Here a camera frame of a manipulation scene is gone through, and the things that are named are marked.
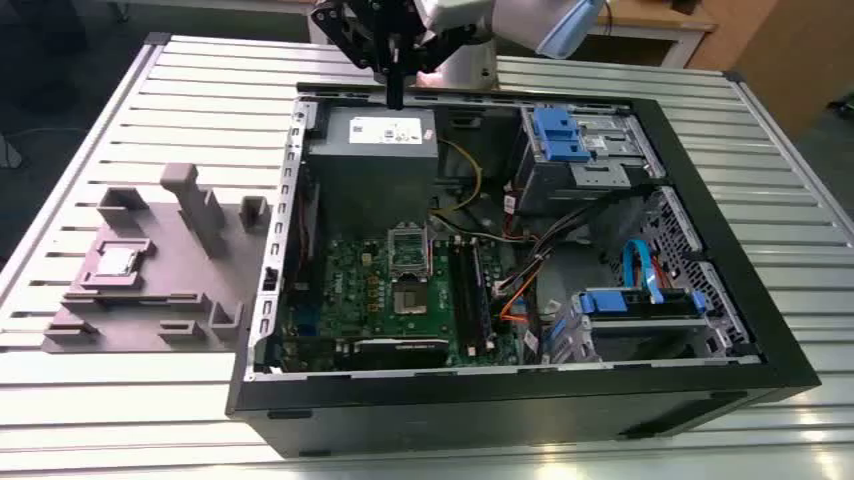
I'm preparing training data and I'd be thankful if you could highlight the silver CPU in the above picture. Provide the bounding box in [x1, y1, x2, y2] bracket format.
[90, 243, 146, 278]

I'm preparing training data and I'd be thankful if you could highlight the black graphics card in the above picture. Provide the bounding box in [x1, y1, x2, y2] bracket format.
[344, 335, 452, 372]

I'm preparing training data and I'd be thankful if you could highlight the grey parts rack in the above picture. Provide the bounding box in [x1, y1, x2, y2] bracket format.
[38, 162, 276, 355]

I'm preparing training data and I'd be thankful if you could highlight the blue plastic drive latch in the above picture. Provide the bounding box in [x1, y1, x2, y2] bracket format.
[532, 107, 595, 164]

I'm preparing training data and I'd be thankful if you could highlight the grey power supply unit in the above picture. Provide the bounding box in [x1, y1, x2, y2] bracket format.
[302, 105, 441, 244]

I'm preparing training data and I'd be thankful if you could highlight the black PC case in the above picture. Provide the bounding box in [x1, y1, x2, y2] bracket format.
[222, 81, 823, 459]

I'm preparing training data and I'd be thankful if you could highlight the metal locking lever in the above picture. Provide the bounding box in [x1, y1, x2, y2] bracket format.
[425, 219, 442, 279]

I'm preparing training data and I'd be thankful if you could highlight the orange flat wire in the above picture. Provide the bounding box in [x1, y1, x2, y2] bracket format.
[496, 294, 534, 326]

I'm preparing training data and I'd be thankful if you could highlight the grey metal disk bay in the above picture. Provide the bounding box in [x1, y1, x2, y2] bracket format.
[550, 294, 753, 365]

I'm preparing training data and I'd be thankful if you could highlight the wooden desk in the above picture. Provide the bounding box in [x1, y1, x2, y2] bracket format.
[302, 0, 720, 69]

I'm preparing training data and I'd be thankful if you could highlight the wooden cabinet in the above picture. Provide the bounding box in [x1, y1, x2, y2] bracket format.
[685, 0, 854, 144]

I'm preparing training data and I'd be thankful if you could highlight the green motherboard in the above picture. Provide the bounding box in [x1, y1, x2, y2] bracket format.
[277, 234, 532, 372]

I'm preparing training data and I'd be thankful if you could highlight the yellow black wire bundle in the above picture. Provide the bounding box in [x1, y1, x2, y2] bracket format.
[429, 137, 486, 219]

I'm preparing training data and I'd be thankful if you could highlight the metal socket cover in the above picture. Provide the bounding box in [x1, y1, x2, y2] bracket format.
[385, 221, 432, 277]

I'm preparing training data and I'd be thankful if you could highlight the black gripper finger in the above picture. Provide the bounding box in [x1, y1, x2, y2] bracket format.
[393, 25, 484, 110]
[308, 0, 397, 110]

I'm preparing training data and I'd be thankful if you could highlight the CPU socket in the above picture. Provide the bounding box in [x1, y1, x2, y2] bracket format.
[388, 280, 433, 318]

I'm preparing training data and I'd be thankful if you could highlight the grey metal drive cage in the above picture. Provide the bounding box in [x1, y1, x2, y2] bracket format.
[513, 103, 668, 217]

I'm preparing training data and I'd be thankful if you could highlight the hard disk in blue carrier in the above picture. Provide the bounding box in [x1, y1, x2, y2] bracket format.
[571, 285, 709, 322]

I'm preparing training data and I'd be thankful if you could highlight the blue flat wire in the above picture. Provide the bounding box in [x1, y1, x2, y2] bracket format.
[537, 305, 573, 365]
[619, 237, 669, 305]

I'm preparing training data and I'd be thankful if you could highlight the black sleeved wire bundle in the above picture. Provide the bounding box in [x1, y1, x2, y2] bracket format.
[492, 183, 659, 301]

